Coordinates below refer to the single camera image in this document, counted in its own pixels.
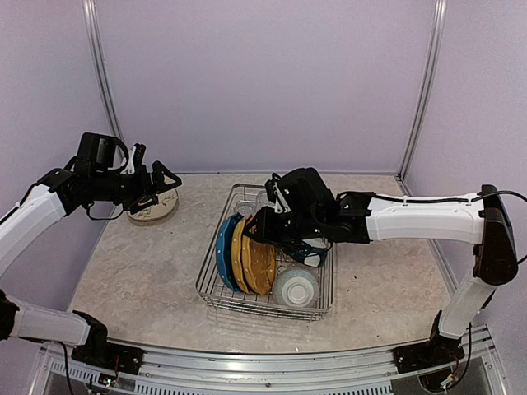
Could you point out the metal wire dish rack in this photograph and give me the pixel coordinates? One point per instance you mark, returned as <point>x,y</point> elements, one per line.
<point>211,288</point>

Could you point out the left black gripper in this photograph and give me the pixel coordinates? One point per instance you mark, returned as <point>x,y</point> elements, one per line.
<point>145,189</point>

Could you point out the bird pattern ceramic plate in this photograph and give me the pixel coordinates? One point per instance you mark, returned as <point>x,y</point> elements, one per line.
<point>168,203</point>

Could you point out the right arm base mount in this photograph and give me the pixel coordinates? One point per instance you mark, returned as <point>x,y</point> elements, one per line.
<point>425,355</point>

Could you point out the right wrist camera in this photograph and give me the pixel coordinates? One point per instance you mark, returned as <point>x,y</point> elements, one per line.
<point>296,189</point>

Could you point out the right aluminium frame post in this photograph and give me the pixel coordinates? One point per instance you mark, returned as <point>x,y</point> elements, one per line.
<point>428,78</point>

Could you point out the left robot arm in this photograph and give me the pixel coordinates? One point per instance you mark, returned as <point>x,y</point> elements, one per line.
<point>54,197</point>

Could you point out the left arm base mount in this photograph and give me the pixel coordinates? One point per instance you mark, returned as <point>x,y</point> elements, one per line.
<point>111,356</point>

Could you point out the teal and white bowl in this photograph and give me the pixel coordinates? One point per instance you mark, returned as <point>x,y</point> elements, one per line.
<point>308,255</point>

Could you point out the left aluminium frame post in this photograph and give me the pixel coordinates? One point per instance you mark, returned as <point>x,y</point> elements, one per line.
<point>98,59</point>

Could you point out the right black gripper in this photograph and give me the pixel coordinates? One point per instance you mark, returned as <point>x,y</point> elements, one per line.
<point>263,228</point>

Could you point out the pale striped bowl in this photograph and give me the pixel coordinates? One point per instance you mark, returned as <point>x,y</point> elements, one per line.
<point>295,288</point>

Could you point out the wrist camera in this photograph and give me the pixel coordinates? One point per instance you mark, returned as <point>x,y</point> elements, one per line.
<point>296,189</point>
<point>96,153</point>

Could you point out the aluminium frame post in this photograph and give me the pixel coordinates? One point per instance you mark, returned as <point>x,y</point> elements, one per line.
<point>428,78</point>
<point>98,59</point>

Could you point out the blue polka dot plate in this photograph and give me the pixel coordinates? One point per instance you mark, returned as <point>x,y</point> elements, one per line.
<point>223,251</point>

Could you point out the aluminium front rail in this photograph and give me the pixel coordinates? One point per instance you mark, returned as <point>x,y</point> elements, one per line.
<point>374,370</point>

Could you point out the yellow polka dot plate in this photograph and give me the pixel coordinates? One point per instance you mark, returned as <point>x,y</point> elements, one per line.
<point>259,265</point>
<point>236,261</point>

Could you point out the clear glass tumbler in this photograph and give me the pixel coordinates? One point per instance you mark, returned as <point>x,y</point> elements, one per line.
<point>245,208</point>
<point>262,200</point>

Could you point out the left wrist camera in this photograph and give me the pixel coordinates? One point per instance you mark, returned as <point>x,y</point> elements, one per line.
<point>96,153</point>

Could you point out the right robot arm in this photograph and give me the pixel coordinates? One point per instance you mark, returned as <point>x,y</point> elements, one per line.
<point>478,219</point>

